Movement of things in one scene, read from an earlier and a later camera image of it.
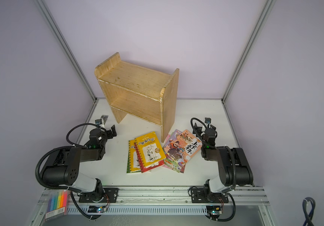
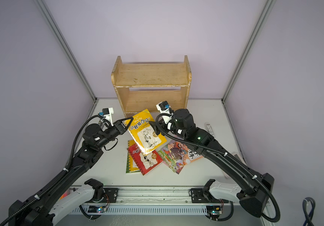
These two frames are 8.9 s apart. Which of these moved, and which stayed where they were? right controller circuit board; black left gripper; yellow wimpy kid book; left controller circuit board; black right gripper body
Moved: yellow wimpy kid book; black right gripper body; black left gripper
Stayed: left controller circuit board; right controller circuit board
